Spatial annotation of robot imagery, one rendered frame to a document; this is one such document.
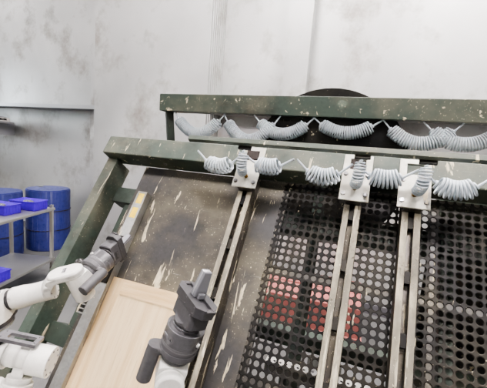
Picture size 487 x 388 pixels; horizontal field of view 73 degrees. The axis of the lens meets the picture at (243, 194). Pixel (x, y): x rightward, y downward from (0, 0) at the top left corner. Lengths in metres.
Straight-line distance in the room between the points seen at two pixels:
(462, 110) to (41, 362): 1.72
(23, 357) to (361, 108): 1.54
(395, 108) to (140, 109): 3.95
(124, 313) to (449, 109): 1.60
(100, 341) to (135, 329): 0.14
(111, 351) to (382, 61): 3.91
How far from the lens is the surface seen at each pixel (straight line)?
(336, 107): 1.72
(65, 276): 1.19
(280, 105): 1.77
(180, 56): 4.79
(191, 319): 0.75
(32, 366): 0.92
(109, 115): 5.46
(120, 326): 1.41
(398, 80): 4.30
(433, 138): 1.69
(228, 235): 1.24
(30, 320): 1.63
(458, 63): 4.38
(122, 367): 1.38
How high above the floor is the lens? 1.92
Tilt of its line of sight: 8 degrees down
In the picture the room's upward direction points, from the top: 4 degrees clockwise
